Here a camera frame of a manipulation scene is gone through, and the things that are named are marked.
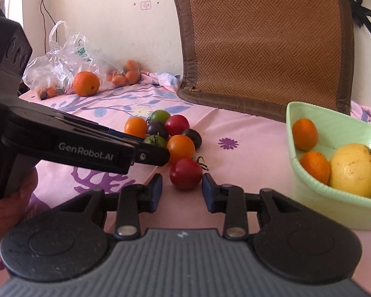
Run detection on pink floral bedsheet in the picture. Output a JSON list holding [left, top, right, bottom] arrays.
[[0, 70, 371, 289]]

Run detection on person's left hand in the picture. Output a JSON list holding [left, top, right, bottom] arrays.
[[0, 167, 38, 237]]

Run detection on small orange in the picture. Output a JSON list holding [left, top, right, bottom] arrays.
[[292, 118, 319, 151], [299, 151, 331, 185]]

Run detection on orange tomato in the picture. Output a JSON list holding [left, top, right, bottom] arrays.
[[124, 117, 148, 139], [166, 134, 196, 164]]

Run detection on thin dark wall cable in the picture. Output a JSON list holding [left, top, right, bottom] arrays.
[[35, 0, 49, 54]]

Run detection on brown woven seat mat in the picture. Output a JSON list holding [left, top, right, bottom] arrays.
[[172, 0, 355, 123]]

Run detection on red tomato with stem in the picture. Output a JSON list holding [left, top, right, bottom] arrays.
[[169, 156, 209, 191]]

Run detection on black cables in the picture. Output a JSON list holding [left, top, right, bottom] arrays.
[[352, 0, 371, 54]]

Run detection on dark purple tomato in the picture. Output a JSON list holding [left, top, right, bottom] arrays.
[[182, 129, 203, 149], [146, 122, 169, 140]]

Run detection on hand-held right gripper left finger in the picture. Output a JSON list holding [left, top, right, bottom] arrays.
[[54, 173, 163, 240]]

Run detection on light green plastic bowl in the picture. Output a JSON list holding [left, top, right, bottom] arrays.
[[286, 101, 371, 231]]

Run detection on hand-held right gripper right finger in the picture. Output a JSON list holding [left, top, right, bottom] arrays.
[[202, 173, 316, 240]]

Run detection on green tomato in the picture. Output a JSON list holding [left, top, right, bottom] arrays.
[[150, 110, 171, 124], [143, 134, 167, 148]]

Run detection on large orange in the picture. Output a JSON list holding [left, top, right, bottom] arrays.
[[73, 71, 100, 97]]

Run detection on clear plastic bag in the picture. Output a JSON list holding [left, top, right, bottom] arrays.
[[22, 21, 133, 100]]

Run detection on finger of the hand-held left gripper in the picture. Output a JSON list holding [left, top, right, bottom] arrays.
[[54, 109, 146, 147], [130, 144, 171, 166]]

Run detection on yellow lemon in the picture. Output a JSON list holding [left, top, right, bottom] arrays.
[[328, 143, 371, 198]]

